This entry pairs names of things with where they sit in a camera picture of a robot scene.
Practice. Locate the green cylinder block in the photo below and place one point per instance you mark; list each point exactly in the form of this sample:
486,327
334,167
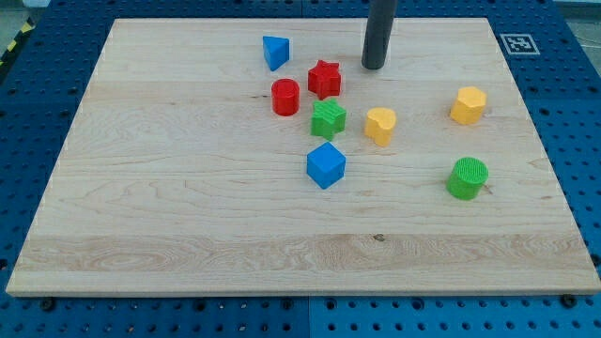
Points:
468,177

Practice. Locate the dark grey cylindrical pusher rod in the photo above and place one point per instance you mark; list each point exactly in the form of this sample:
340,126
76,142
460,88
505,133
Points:
377,33

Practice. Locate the red cylinder block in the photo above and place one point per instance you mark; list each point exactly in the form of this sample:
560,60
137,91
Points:
285,97

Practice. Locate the yellow hexagon block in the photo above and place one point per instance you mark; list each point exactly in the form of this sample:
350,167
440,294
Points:
469,105

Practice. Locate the yellow heart block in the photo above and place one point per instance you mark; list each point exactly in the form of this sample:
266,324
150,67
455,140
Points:
379,125

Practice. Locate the blue triangle block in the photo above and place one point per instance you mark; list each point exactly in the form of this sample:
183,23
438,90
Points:
276,51

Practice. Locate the red star block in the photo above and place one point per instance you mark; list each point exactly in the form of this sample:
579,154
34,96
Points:
325,79

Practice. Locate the light wooden board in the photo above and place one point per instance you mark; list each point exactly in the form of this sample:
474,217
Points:
177,179

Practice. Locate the yellow black hazard tape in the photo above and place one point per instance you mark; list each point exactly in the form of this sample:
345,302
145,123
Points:
16,45

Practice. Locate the blue cube block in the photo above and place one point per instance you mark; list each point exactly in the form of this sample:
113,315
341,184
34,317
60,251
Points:
326,165

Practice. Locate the green star block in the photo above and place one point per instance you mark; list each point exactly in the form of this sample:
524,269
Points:
328,118

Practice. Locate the white fiducial marker tag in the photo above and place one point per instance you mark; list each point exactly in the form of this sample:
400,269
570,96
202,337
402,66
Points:
519,44

